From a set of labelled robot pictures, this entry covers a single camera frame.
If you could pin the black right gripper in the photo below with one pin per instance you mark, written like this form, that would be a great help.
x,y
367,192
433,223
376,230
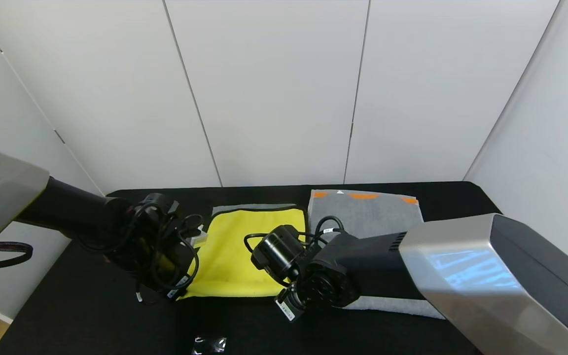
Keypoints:
x,y
287,309

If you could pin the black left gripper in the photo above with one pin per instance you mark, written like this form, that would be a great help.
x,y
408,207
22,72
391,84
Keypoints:
x,y
177,287

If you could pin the yellow microfibre towel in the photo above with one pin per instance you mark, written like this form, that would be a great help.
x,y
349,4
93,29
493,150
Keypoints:
x,y
234,246

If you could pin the grey towel with orange marks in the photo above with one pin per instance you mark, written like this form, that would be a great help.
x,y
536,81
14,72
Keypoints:
x,y
363,217

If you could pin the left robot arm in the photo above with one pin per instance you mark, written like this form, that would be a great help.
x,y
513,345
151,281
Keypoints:
x,y
67,207

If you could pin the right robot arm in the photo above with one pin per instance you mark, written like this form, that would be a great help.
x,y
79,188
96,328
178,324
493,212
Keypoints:
x,y
461,271

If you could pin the crumpled clear plastic scrap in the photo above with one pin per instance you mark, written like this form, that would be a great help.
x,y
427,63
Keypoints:
x,y
210,345

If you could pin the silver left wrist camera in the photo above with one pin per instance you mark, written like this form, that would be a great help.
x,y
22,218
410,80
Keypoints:
x,y
198,240

